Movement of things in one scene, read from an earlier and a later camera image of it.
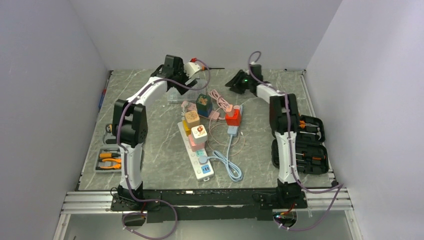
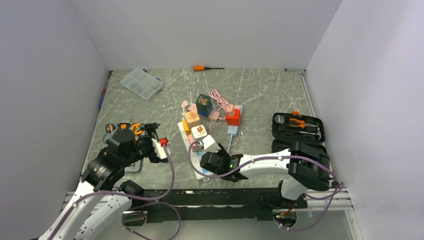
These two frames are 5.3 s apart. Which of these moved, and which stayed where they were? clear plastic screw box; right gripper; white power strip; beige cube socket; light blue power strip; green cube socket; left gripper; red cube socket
Moved: clear plastic screw box; left gripper; right gripper
Stayed: beige cube socket; green cube socket; red cube socket; light blue power strip; white power strip
